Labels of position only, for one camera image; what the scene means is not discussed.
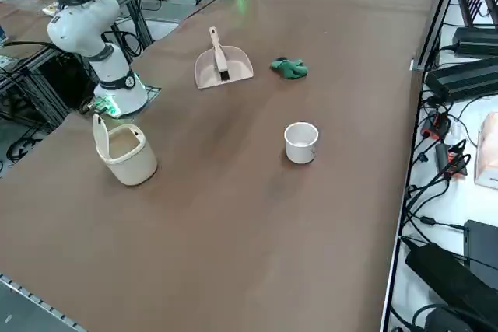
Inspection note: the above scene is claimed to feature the green cloth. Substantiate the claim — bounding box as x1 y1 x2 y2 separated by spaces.
269 57 310 82

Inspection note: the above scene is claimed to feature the beige plastic dustpan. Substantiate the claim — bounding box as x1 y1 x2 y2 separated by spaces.
194 44 254 90

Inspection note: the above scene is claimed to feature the beige hand brush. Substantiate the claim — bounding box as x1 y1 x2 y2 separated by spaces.
208 26 231 83

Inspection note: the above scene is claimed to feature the beige bin with lid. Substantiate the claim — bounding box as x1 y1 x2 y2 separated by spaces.
91 113 159 187

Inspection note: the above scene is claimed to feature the orange power adapter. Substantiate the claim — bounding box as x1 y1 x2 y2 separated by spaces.
423 111 453 141

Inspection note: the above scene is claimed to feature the orange black connector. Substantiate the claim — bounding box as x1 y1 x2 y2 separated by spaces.
435 140 472 180

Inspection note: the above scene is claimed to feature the black power brick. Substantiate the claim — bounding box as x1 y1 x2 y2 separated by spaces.
404 242 498 322
452 26 498 59
424 57 498 102
412 302 498 332

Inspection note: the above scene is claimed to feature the pink tissue box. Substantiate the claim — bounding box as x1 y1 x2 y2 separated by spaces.
473 111 498 190

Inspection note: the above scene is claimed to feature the small printed packet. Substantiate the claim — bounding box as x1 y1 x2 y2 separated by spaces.
41 2 65 19

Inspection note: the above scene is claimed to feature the black flat box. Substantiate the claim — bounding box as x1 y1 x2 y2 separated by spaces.
464 219 498 282

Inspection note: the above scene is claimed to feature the black dish rack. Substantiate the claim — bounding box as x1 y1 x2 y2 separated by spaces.
458 0 498 30

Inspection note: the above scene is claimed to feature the white mug black handle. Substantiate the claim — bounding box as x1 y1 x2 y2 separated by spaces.
283 121 320 166

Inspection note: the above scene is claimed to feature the black cable with ferrite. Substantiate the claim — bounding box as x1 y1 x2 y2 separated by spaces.
400 213 468 232

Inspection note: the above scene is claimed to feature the aluminium profile rail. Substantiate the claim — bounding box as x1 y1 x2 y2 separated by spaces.
410 0 470 72
0 272 87 332

